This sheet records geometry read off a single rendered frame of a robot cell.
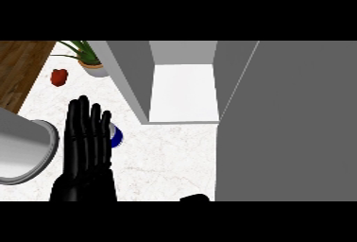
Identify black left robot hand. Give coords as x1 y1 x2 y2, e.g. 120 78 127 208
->
49 95 118 202

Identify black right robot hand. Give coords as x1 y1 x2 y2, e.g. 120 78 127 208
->
179 193 213 202

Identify blue capped water bottle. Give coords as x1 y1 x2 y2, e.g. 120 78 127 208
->
108 123 126 149

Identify grey open cabinet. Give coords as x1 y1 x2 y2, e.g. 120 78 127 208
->
87 40 260 126

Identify grey cabinet door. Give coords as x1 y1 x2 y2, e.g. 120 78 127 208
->
214 40 357 202

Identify red bell pepper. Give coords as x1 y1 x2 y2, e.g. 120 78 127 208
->
49 68 69 88

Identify potted green plant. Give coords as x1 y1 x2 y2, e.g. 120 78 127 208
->
49 40 112 78

